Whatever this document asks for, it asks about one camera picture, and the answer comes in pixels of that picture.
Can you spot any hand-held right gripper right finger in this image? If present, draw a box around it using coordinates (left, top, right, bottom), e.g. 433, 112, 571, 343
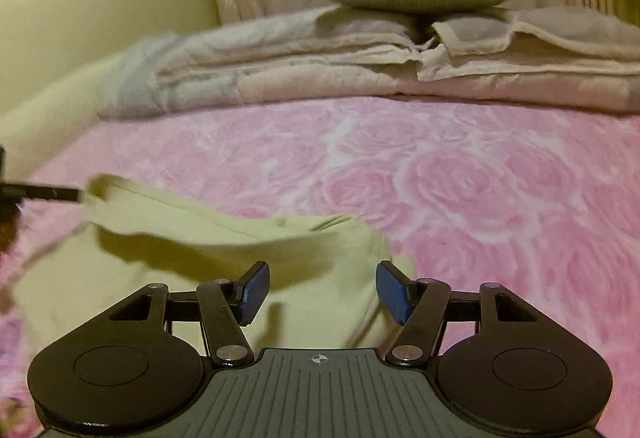
376, 261, 568, 366

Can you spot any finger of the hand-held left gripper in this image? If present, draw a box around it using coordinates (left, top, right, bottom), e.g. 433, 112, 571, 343
0, 182, 85, 205

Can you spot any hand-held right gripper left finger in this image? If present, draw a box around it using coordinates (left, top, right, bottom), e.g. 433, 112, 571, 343
75, 261, 271, 366

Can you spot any cream long-sleeved shirt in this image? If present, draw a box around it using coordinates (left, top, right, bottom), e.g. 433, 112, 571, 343
12, 173, 418, 354

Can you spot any cream padded headboard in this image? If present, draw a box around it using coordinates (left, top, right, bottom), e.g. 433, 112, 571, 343
0, 53, 151, 179

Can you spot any pink floral bed sheet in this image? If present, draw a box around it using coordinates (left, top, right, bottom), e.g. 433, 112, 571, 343
0, 96, 640, 419

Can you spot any pink grey patchwork quilt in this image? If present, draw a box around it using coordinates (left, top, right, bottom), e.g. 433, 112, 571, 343
97, 6, 640, 119

